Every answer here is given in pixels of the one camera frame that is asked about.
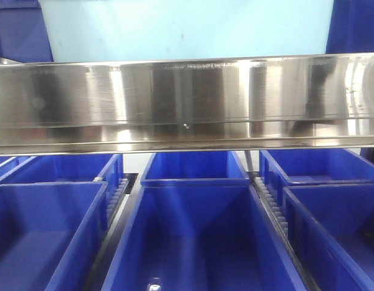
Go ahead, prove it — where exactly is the light teal plastic bin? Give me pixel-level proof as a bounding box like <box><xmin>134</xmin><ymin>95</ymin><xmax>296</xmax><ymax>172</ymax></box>
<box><xmin>41</xmin><ymin>1</ymin><xmax>333</xmax><ymax>62</ymax></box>

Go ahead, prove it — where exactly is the blue bin rear centre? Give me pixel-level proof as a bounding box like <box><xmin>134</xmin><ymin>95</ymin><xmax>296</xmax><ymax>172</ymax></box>
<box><xmin>141</xmin><ymin>151</ymin><xmax>250</xmax><ymax>187</ymax></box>

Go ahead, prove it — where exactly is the blue bin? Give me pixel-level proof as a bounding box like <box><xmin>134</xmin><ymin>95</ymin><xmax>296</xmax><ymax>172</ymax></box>
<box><xmin>0</xmin><ymin>182</ymin><xmax>108</xmax><ymax>290</ymax></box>
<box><xmin>102</xmin><ymin>186</ymin><xmax>305</xmax><ymax>290</ymax></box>
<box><xmin>259</xmin><ymin>149</ymin><xmax>374</xmax><ymax>200</ymax></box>
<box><xmin>0</xmin><ymin>1</ymin><xmax>53</xmax><ymax>62</ymax></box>
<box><xmin>283</xmin><ymin>184</ymin><xmax>374</xmax><ymax>290</ymax></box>
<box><xmin>141</xmin><ymin>151</ymin><xmax>250</xmax><ymax>187</ymax></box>
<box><xmin>0</xmin><ymin>154</ymin><xmax>124</xmax><ymax>196</ymax></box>
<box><xmin>326</xmin><ymin>0</ymin><xmax>374</xmax><ymax>53</ymax></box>

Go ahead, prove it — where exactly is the blue bin bottom centre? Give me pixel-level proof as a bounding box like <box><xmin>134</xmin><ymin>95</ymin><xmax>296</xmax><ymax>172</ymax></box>
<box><xmin>102</xmin><ymin>186</ymin><xmax>305</xmax><ymax>290</ymax></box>

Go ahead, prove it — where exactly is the blue bin rear right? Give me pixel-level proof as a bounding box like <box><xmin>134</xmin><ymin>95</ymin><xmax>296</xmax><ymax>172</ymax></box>
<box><xmin>259</xmin><ymin>149</ymin><xmax>374</xmax><ymax>200</ymax></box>

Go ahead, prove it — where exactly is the blue bin bottom left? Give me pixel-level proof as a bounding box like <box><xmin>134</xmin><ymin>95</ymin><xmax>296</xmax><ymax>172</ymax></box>
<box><xmin>0</xmin><ymin>182</ymin><xmax>108</xmax><ymax>290</ymax></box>

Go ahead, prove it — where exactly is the blue bin bottom right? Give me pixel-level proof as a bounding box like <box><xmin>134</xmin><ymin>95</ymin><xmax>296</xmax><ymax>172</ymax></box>
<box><xmin>283</xmin><ymin>184</ymin><xmax>374</xmax><ymax>290</ymax></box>

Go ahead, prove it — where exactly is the blue bin rear left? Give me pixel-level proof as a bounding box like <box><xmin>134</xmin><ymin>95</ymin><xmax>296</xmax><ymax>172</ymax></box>
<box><xmin>0</xmin><ymin>154</ymin><xmax>124</xmax><ymax>196</ymax></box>

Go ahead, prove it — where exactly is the blue bin top left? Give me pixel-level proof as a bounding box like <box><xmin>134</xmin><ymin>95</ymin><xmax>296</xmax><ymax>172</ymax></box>
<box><xmin>0</xmin><ymin>1</ymin><xmax>53</xmax><ymax>62</ymax></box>

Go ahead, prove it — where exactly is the blue bin top right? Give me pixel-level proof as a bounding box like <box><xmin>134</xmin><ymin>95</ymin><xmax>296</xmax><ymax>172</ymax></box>
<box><xmin>326</xmin><ymin>0</ymin><xmax>374</xmax><ymax>53</ymax></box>

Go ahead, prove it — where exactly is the stainless steel shelf front rail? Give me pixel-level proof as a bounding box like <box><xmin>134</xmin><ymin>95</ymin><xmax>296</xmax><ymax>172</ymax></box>
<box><xmin>0</xmin><ymin>53</ymin><xmax>374</xmax><ymax>156</ymax></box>

